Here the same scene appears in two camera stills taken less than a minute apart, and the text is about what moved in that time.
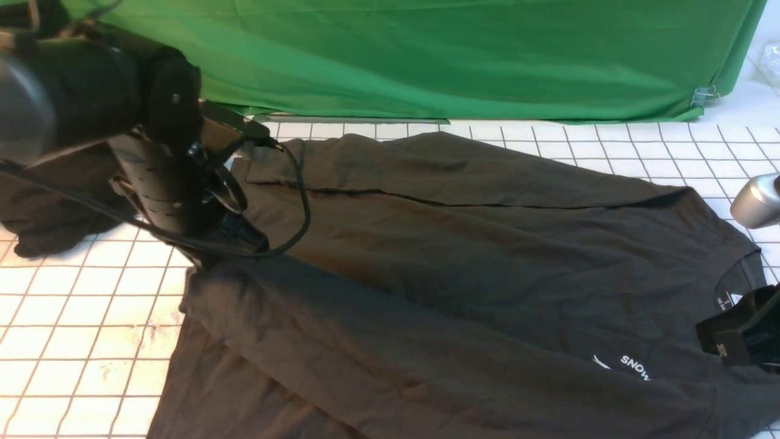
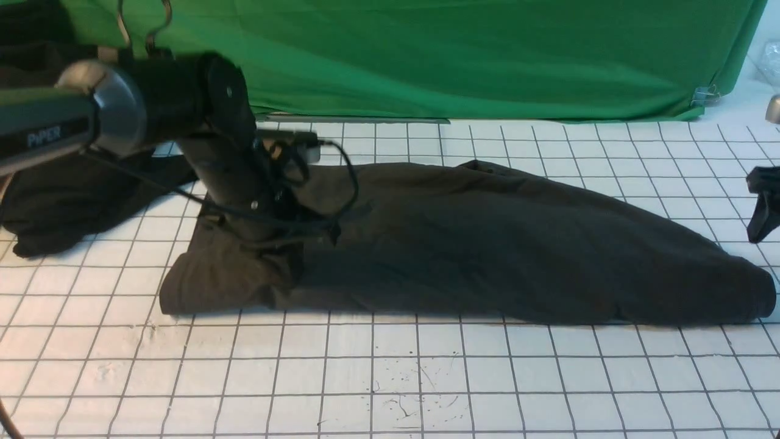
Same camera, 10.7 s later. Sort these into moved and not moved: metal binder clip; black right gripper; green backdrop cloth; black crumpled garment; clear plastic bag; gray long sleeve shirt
Moved: black right gripper; gray long sleeve shirt
Not moved: clear plastic bag; black crumpled garment; metal binder clip; green backdrop cloth
